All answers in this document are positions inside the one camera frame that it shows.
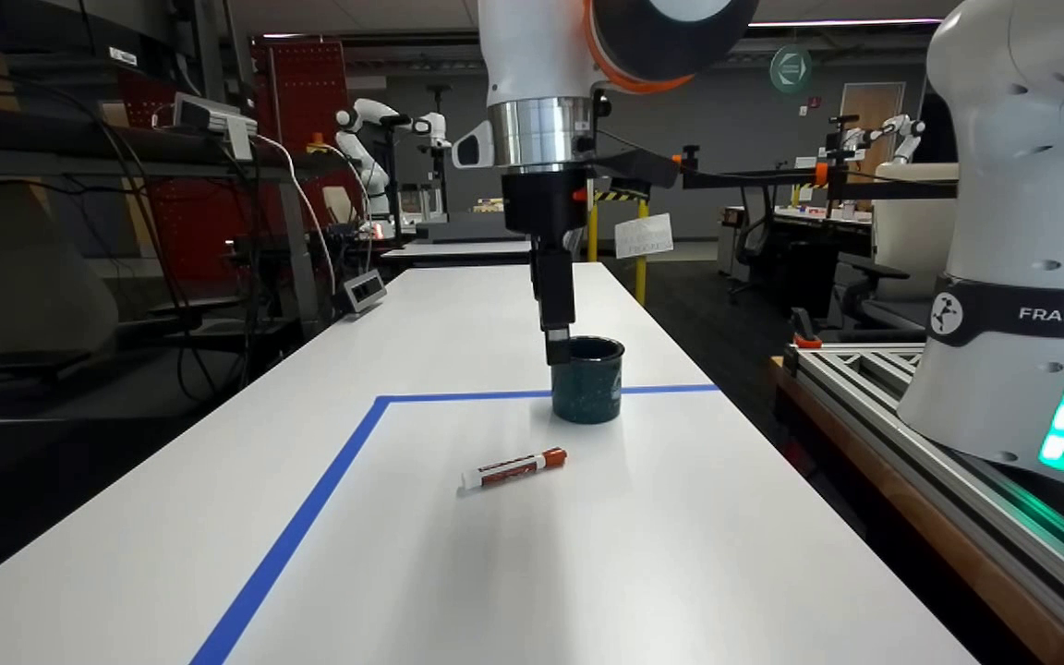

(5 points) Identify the white camera on stand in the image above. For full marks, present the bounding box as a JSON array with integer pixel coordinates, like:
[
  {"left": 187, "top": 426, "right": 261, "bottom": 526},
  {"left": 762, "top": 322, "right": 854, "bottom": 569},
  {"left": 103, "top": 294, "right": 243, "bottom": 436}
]
[{"left": 168, "top": 87, "right": 261, "bottom": 161}]

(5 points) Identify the brown door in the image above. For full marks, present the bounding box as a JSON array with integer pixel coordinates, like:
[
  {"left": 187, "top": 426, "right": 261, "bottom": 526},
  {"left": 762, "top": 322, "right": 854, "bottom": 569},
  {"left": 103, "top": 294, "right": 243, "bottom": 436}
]
[{"left": 834, "top": 76, "right": 913, "bottom": 161}]

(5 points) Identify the long blue tape strip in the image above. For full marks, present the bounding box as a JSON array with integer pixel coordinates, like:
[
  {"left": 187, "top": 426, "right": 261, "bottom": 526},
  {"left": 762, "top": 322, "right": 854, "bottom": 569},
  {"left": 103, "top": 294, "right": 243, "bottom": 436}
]
[{"left": 187, "top": 393, "right": 396, "bottom": 665}]

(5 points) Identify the small framed tabletop sign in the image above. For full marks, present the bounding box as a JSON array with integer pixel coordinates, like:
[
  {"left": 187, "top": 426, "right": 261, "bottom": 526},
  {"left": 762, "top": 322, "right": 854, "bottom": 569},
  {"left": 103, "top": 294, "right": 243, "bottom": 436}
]
[{"left": 341, "top": 266, "right": 391, "bottom": 314}]

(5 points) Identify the yellow safety post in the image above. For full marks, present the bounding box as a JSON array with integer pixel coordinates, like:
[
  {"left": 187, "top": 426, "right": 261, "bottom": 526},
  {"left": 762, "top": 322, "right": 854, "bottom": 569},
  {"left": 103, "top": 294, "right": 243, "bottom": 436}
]
[
  {"left": 578, "top": 181, "right": 605, "bottom": 266},
  {"left": 629, "top": 195, "right": 656, "bottom": 311}
]

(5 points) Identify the red tall cabinet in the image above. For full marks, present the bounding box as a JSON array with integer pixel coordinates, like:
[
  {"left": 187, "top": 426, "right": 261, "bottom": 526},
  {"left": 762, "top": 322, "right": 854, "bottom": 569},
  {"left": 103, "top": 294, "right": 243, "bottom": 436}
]
[{"left": 248, "top": 32, "right": 355, "bottom": 293}]

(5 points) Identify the dark teal mug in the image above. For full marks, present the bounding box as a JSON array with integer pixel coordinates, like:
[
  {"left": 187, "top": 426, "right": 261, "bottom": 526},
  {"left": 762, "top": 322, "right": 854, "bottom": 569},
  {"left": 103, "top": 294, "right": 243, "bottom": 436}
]
[{"left": 546, "top": 332, "right": 629, "bottom": 428}]

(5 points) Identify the grey covered machine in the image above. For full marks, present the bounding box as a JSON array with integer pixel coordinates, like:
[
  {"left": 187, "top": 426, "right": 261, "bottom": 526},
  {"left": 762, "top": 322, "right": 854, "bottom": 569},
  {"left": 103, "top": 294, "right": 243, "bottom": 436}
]
[{"left": 0, "top": 214, "right": 123, "bottom": 372}]

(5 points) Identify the black articulated camera mount arm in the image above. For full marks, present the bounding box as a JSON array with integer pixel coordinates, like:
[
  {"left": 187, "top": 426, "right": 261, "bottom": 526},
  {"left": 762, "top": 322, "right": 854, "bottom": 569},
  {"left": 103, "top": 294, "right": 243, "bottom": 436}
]
[{"left": 587, "top": 141, "right": 967, "bottom": 202}]

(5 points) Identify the orange capped whiteboard marker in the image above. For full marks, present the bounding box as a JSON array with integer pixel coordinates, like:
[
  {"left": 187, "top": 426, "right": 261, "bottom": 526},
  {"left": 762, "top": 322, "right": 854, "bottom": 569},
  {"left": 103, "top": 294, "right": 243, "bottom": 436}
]
[{"left": 454, "top": 442, "right": 567, "bottom": 500}]

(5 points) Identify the green round wall sign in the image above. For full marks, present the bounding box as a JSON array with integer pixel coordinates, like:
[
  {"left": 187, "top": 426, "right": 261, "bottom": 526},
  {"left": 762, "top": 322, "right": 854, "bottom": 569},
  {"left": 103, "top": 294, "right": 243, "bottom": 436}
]
[{"left": 763, "top": 42, "right": 816, "bottom": 97}]

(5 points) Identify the aluminium profile base frame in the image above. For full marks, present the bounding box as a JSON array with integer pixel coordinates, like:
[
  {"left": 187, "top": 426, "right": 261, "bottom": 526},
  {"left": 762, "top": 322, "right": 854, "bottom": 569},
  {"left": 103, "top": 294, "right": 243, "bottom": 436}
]
[{"left": 768, "top": 335, "right": 1064, "bottom": 665}]

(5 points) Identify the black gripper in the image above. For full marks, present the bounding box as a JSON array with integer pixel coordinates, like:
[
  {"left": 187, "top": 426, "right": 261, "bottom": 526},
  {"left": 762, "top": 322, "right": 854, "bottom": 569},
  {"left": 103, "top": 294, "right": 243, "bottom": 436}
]
[{"left": 503, "top": 166, "right": 596, "bottom": 368}]

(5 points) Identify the white paper sign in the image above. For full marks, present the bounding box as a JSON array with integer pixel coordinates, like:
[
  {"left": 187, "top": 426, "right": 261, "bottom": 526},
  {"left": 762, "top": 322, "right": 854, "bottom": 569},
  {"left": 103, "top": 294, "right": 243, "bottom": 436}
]
[{"left": 610, "top": 209, "right": 679, "bottom": 262}]

